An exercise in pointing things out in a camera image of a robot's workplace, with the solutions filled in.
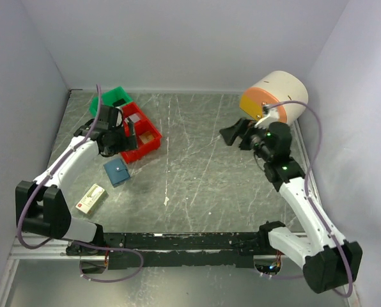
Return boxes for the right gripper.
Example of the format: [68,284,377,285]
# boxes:
[219,116,273,162]

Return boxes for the red plastic bin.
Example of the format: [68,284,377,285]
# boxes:
[121,120,162,164]
[120,102,148,130]

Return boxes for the blue card holder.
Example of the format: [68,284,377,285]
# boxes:
[104,158,130,187]

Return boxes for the green plastic bin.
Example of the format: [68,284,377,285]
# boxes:
[89,86,133,117]

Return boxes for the round drawer cabinet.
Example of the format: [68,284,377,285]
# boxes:
[239,70,308,125]

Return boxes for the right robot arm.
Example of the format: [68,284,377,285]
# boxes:
[219,118,362,296]

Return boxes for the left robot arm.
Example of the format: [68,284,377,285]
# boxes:
[15,120,137,255]

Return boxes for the gold card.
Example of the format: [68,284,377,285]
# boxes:
[139,131,155,144]

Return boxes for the white striped card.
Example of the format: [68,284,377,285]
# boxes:
[125,113,141,123]

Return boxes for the black card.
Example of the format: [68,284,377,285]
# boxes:
[113,98,127,107]

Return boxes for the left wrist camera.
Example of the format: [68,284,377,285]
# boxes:
[95,106,123,130]

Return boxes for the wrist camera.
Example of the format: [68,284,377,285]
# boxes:
[254,105,280,129]
[95,106,123,130]

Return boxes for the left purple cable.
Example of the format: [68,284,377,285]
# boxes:
[16,84,104,249]

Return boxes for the purple cable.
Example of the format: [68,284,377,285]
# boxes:
[263,100,354,298]
[16,84,104,249]

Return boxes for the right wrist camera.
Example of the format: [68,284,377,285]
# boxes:
[254,105,280,129]

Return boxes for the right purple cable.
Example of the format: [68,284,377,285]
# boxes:
[263,100,354,298]

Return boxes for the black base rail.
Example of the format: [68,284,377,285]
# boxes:
[65,232,295,271]

